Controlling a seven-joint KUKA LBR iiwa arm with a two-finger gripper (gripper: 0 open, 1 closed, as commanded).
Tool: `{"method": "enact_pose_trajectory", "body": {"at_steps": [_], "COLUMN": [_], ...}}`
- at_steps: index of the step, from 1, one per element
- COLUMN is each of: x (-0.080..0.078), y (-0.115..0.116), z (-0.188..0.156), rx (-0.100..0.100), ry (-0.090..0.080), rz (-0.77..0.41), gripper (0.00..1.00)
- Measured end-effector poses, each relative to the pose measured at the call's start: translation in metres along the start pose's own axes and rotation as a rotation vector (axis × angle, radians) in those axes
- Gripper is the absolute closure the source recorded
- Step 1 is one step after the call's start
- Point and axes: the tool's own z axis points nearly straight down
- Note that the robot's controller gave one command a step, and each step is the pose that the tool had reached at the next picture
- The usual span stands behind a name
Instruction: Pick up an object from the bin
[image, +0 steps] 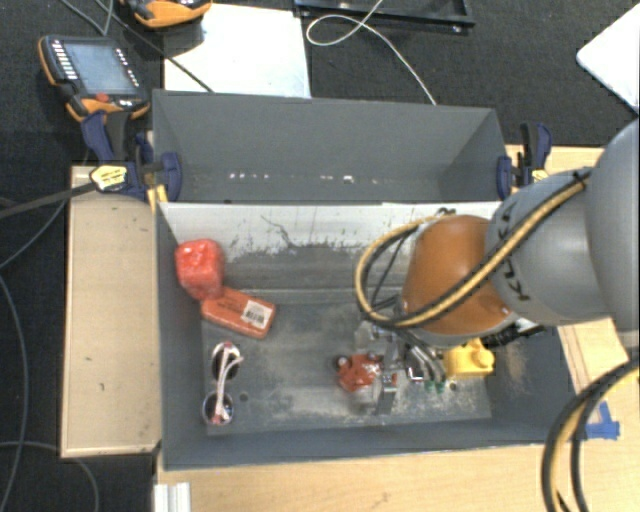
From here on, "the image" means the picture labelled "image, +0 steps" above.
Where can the orange flat packet with barcode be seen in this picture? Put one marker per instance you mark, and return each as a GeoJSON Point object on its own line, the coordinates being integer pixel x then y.
{"type": "Point", "coordinates": [235, 310]}

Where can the grey metal bin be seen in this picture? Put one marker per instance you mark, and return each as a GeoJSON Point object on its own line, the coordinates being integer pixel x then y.
{"type": "Point", "coordinates": [310, 145]}

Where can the pale wood flat board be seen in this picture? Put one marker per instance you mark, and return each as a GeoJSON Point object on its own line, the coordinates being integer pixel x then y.
{"type": "Point", "coordinates": [112, 310]}

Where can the white framed sunglasses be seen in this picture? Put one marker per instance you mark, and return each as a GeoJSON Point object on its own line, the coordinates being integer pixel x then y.
{"type": "Point", "coordinates": [222, 372]}

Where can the red bumpy sponge cube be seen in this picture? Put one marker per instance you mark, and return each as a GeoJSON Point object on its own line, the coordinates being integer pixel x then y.
{"type": "Point", "coordinates": [200, 267]}

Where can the black cylinder on white bracket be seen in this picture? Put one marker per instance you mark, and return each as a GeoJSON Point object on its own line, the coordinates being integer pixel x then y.
{"type": "Point", "coordinates": [510, 336]}

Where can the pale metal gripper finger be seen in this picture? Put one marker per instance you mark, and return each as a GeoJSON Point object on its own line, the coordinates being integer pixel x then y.
{"type": "Point", "coordinates": [387, 395]}

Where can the yellow plastic block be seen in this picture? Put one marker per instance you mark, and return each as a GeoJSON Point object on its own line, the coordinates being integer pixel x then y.
{"type": "Point", "coordinates": [467, 362]}

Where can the red toy figure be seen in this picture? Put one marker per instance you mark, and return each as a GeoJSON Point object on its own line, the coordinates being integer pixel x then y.
{"type": "Point", "coordinates": [356, 372]}

